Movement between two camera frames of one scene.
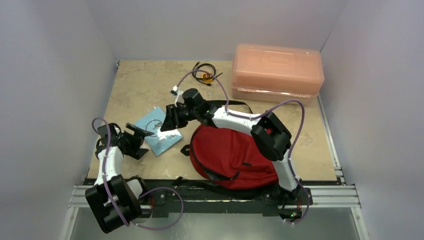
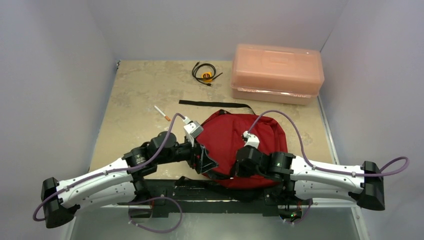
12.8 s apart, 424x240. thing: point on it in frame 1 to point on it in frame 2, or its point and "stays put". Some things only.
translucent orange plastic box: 271,74 stays put
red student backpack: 228,159 stays put
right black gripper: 175,115 to 240,163
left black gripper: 137,141 to 202,163
